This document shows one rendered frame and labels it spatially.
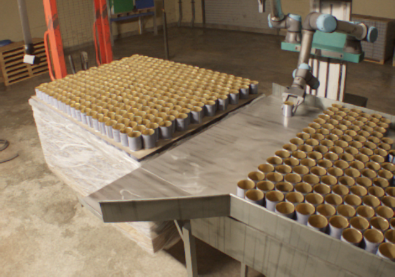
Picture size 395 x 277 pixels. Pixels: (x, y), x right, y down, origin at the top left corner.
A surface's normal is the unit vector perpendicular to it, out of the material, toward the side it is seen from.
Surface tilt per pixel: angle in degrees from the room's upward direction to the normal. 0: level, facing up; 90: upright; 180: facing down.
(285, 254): 90
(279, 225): 90
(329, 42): 90
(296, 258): 90
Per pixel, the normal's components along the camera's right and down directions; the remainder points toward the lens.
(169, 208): 0.04, 0.44
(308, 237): -0.67, 0.36
